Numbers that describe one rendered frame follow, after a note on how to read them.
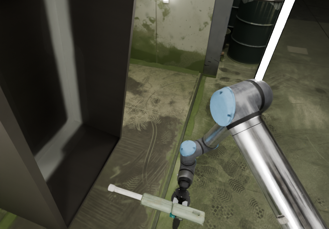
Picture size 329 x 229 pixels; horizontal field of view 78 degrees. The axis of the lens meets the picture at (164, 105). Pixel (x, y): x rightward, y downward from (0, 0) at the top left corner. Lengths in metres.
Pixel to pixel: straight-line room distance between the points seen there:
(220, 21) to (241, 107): 1.89
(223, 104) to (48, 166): 1.04
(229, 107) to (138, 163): 1.26
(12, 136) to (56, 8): 0.69
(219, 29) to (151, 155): 1.57
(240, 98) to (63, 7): 0.79
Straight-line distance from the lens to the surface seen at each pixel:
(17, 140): 0.51
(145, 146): 1.87
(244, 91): 0.68
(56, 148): 1.40
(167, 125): 2.02
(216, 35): 2.54
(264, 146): 0.66
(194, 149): 1.15
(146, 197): 1.08
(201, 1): 2.44
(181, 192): 1.16
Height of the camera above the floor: 1.55
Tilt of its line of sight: 43 degrees down
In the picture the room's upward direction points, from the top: 1 degrees clockwise
